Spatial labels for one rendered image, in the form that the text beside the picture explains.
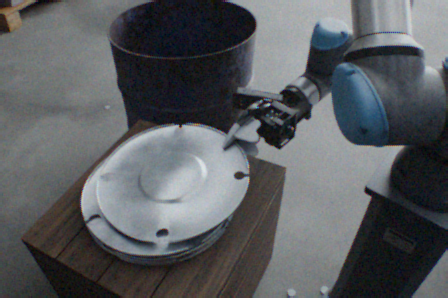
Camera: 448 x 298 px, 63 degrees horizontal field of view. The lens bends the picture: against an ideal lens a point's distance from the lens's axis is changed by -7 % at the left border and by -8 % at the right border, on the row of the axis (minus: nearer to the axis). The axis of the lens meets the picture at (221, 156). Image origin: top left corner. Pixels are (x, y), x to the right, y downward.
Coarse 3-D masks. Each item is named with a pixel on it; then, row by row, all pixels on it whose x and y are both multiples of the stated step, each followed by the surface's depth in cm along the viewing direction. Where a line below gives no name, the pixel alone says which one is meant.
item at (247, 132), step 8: (248, 120) 78; (256, 120) 79; (232, 128) 77; (240, 128) 77; (248, 128) 78; (256, 128) 78; (232, 136) 77; (240, 136) 76; (248, 136) 76; (256, 136) 76; (224, 144) 77
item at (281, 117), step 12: (288, 96) 85; (300, 96) 83; (264, 108) 80; (276, 108) 80; (288, 108) 79; (300, 108) 81; (312, 108) 83; (264, 120) 79; (276, 120) 77; (288, 120) 79; (300, 120) 81; (264, 132) 82; (276, 132) 79; (288, 132) 80; (276, 144) 80
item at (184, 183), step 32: (160, 128) 83; (192, 128) 82; (128, 160) 77; (160, 160) 75; (192, 160) 75; (224, 160) 75; (96, 192) 71; (128, 192) 71; (160, 192) 70; (192, 192) 70; (224, 192) 70; (128, 224) 66; (160, 224) 66; (192, 224) 65
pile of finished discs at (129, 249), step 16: (96, 176) 76; (96, 208) 70; (96, 224) 67; (224, 224) 69; (96, 240) 66; (112, 240) 65; (128, 240) 65; (160, 240) 65; (192, 240) 66; (208, 240) 66; (128, 256) 63; (144, 256) 63; (160, 256) 64; (176, 256) 63; (192, 256) 65
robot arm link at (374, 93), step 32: (352, 0) 53; (384, 0) 49; (352, 32) 54; (384, 32) 50; (352, 64) 51; (384, 64) 48; (416, 64) 48; (352, 96) 50; (384, 96) 48; (416, 96) 48; (352, 128) 51; (384, 128) 49; (416, 128) 49
